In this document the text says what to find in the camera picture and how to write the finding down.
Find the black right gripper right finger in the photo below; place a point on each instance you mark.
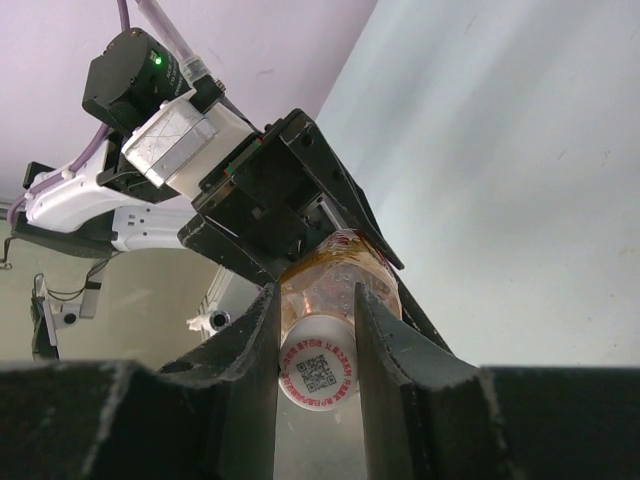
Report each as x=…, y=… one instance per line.
x=429, y=415

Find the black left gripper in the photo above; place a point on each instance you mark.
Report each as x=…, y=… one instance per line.
x=278, y=196

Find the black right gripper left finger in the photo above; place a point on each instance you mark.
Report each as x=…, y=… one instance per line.
x=209, y=414

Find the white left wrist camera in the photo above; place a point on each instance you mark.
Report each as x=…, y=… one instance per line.
x=179, y=146

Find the white tea bottle cap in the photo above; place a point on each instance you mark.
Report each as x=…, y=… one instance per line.
x=318, y=366

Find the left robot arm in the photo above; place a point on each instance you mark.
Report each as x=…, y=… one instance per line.
x=85, y=208

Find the amber tea bottle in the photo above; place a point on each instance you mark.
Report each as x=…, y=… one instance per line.
x=323, y=281

